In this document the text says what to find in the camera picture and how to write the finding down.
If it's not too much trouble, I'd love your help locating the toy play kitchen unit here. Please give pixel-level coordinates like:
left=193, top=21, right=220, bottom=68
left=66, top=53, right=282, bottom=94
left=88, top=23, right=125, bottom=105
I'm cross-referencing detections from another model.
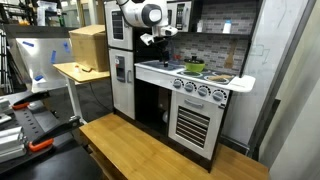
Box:
left=104, top=0, right=255, bottom=170

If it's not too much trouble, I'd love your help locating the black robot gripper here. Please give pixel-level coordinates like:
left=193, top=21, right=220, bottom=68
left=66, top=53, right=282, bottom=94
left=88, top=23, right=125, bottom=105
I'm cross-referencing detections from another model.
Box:
left=140, top=33, right=172, bottom=67

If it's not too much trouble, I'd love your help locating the wooden bench platform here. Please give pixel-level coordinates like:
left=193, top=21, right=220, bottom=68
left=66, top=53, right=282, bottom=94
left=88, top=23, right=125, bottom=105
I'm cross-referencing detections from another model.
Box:
left=80, top=114, right=269, bottom=180

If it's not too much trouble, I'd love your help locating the black glass pot lid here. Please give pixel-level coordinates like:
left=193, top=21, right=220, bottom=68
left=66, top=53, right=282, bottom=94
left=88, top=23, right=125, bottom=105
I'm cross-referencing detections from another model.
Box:
left=184, top=56, right=205, bottom=64

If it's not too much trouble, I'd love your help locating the hanging wooden spoon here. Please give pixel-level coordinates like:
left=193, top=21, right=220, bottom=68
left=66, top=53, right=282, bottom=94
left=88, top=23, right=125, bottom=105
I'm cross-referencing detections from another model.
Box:
left=224, top=39, right=238, bottom=69

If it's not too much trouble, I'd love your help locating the black orange bar clamp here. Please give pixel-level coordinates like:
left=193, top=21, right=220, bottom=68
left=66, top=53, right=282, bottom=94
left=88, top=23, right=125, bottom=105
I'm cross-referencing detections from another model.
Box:
left=28, top=116, right=82, bottom=152

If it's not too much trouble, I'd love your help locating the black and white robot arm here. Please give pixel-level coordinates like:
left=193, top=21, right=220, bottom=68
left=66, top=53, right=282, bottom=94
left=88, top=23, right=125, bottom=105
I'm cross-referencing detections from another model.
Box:
left=116, top=0, right=178, bottom=46

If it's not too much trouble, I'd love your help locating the white whiteboard panel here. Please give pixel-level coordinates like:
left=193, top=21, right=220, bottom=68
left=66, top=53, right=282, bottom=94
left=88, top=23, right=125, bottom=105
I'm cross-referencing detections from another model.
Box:
left=222, top=0, right=315, bottom=146

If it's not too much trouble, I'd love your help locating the light wooden side table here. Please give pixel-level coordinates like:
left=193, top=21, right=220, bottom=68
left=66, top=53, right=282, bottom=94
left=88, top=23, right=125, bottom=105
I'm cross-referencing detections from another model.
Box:
left=53, top=62, right=110, bottom=124

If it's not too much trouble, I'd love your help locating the green toy pot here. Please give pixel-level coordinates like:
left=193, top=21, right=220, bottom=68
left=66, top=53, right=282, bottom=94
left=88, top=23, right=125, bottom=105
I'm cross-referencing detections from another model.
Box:
left=185, top=63, right=205, bottom=72

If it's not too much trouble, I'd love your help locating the wooden spatula toy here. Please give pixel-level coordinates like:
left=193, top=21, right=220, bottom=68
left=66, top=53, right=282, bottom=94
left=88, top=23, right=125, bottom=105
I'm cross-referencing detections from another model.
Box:
left=208, top=75, right=232, bottom=81

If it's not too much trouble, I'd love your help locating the brown cardboard box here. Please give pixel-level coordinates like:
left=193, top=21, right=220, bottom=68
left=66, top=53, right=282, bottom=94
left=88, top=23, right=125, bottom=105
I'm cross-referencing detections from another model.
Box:
left=69, top=25, right=109, bottom=72

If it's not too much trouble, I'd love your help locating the white bottle on shelf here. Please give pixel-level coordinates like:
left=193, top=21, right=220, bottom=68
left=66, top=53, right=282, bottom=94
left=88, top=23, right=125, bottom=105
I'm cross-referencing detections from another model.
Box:
left=222, top=20, right=232, bottom=34

